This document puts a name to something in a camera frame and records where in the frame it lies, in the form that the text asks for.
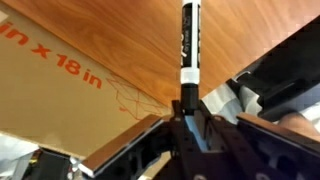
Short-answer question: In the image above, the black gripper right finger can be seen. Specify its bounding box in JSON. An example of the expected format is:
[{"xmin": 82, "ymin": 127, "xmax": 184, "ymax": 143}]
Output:
[{"xmin": 213, "ymin": 111, "xmax": 320, "ymax": 168}]

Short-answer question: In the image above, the black and white marker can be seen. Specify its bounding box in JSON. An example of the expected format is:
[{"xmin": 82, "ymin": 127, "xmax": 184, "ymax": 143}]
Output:
[{"xmin": 180, "ymin": 0, "xmax": 201, "ymax": 115}]

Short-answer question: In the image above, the wooden side table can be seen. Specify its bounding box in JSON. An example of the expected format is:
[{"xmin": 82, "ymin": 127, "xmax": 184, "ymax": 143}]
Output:
[{"xmin": 2, "ymin": 0, "xmax": 320, "ymax": 104}]

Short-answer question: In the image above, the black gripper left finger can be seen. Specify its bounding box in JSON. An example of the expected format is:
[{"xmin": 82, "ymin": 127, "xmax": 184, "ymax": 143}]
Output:
[{"xmin": 79, "ymin": 115, "xmax": 170, "ymax": 178}]

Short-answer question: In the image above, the large flat cardboard sheet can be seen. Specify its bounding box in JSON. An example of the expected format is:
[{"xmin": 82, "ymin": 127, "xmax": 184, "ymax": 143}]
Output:
[{"xmin": 0, "ymin": 2, "xmax": 170, "ymax": 158}]

